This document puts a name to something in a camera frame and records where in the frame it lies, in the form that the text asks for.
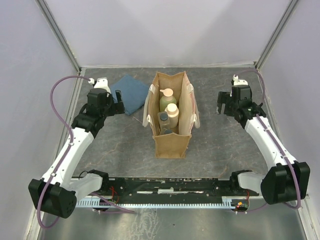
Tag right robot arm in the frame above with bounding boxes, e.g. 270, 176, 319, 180
217, 84, 311, 209

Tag square clear bottle black cap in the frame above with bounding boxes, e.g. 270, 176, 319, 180
157, 111, 170, 131

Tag brown canvas bag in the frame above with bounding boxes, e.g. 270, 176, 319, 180
142, 71, 200, 159

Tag right aluminium frame post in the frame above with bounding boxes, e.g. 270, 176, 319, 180
255, 0, 300, 70

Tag green pump bottle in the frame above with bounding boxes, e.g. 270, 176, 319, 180
159, 88, 177, 112

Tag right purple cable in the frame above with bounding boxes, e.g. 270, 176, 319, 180
235, 68, 302, 214

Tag aluminium frame post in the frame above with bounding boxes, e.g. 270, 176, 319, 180
255, 0, 300, 70
35, 0, 82, 74

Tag folded blue cloth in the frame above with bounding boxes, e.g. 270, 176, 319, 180
110, 74, 149, 116

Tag purple cable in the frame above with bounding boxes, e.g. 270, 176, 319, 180
235, 68, 302, 214
36, 75, 137, 229

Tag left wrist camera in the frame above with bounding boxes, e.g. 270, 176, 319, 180
94, 77, 112, 93

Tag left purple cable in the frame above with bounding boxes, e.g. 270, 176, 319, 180
36, 75, 137, 229

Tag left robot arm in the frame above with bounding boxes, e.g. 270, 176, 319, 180
28, 88, 125, 219

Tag left aluminium frame post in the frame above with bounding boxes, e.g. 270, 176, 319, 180
35, 0, 82, 74

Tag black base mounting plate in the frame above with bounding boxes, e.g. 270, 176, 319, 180
96, 177, 258, 197

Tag cream plastic bottle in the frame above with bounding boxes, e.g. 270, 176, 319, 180
165, 103, 179, 129

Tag tall clear bottle black cap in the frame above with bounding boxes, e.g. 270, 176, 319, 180
161, 128, 173, 135

